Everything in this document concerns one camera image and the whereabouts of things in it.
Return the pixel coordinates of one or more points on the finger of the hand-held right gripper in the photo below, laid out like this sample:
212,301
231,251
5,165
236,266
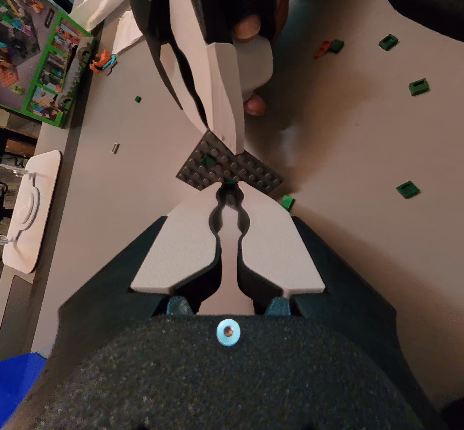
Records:
181,89
221,86

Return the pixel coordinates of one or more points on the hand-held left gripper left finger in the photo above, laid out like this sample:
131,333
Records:
181,249

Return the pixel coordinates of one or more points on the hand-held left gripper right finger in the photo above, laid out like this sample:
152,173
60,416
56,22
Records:
279,249

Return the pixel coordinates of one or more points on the grey lego baseplate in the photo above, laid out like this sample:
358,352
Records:
195,176

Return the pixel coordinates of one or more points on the bright green lego plate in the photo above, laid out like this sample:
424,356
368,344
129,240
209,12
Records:
287,203

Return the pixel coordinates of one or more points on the orange teal lego figure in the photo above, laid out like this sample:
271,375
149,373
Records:
102,61

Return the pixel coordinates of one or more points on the small white lego tile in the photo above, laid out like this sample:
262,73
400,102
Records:
115,148

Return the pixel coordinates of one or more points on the red lego piece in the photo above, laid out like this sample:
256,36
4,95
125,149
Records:
322,49

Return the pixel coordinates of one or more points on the lego set box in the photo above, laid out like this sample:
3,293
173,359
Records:
32,57

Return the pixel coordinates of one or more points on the flat white paper bag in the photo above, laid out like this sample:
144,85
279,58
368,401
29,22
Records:
127,33

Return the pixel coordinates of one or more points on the crumpled white paper bag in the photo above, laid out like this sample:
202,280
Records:
98,2

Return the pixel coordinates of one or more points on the white stand base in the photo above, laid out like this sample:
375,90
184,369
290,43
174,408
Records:
40,191

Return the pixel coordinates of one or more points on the blue plastic bin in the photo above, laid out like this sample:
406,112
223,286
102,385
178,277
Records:
18,386

